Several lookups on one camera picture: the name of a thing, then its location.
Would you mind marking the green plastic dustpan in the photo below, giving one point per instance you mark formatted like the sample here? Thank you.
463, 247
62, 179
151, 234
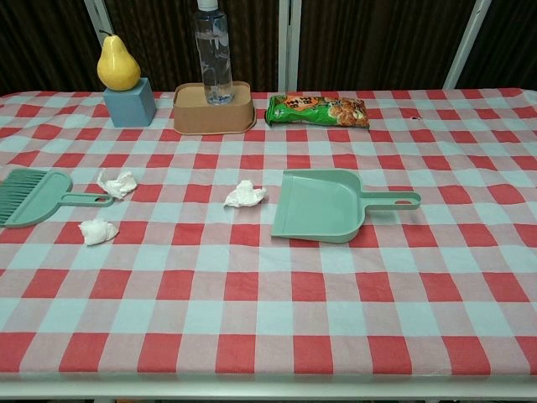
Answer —
319, 205

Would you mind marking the white paper wad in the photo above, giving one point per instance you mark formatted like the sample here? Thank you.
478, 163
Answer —
119, 184
247, 196
97, 231

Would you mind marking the green hand brush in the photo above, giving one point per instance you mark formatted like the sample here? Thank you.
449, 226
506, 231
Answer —
38, 195

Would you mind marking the yellow pear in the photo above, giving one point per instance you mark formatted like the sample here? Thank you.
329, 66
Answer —
118, 67

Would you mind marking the green snack bag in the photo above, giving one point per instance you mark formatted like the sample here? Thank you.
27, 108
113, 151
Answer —
319, 111

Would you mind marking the clear plastic water bottle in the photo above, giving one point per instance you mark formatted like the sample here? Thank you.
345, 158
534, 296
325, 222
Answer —
216, 54

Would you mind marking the white partition post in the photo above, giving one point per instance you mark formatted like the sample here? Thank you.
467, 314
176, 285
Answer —
289, 42
465, 42
95, 17

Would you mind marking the red white checked tablecloth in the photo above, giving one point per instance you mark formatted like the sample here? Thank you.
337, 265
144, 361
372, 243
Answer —
268, 294

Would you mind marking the brown shallow tray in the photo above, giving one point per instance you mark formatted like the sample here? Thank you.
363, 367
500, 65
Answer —
214, 115

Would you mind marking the blue rectangular block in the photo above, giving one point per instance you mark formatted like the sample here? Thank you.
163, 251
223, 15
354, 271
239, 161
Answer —
128, 107

